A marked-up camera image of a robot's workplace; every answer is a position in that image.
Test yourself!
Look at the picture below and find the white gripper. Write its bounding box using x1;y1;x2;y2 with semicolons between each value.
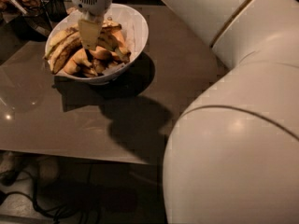
71;0;112;50

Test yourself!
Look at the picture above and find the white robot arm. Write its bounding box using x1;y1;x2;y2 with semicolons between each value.
162;0;299;224

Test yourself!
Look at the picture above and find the white bowl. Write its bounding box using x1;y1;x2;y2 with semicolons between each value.
45;4;149;85

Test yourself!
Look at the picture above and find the black mesh cup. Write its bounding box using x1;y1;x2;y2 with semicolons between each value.
41;0;67;22

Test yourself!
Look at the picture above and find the black mesh basket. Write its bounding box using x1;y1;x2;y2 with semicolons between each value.
11;8;52;41

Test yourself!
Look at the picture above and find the black floor cable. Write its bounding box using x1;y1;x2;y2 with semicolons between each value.
0;161;101;224

